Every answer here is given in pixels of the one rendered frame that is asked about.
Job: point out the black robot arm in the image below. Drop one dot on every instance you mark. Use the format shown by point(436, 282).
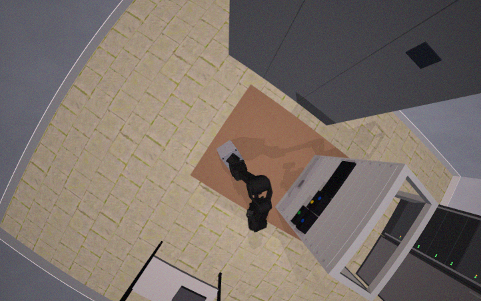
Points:
point(254, 185)

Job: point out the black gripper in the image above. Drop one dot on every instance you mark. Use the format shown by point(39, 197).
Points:
point(256, 198)

